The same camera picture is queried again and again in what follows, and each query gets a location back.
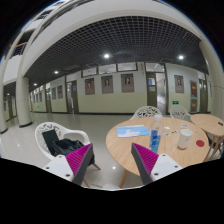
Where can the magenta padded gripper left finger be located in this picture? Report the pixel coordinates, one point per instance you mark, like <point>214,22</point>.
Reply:
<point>71,167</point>

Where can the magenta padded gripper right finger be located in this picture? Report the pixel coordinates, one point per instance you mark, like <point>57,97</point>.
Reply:
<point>152,166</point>

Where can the clear plastic water bottle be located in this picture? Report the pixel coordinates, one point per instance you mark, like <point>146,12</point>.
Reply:
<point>156,131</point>

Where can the black bag on chair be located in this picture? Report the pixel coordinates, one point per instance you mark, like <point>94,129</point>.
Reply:
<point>57,146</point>

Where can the blue and white booklet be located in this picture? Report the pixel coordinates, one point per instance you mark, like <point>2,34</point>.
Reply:
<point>132,131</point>

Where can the white plastic chair left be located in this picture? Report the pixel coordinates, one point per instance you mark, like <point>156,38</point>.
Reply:
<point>61,133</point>

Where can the round wooden table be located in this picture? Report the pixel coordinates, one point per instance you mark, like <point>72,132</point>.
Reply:
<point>213,125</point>
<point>120,148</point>

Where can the white paper cup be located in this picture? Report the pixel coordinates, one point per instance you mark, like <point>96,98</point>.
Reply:
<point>184,138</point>

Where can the white lattice chair behind table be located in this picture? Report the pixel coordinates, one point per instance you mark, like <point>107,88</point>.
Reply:
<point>146,111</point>

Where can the red round coaster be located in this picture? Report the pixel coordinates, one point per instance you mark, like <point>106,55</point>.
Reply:
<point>200,143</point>

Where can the white lattice chair right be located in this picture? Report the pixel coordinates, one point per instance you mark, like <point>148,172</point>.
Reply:
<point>179,112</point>

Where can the open green door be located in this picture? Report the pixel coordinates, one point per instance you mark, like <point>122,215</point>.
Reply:
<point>156,90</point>

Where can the brown poster far right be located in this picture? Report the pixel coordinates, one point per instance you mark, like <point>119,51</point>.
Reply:
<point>179,84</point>

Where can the white round pillar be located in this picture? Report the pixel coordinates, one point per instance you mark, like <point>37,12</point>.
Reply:
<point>22,102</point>

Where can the brown wall poster left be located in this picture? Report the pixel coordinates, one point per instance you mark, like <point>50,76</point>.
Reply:
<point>89,86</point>

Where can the brown wall poster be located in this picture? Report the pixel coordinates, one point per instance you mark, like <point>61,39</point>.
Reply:
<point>127,82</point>
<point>107,84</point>
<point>89,86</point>

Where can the brown wall poster right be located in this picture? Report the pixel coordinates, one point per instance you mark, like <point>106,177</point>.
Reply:
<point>127,82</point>

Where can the brown wall poster centre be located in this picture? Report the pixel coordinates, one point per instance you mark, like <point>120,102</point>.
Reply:
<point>107,84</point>

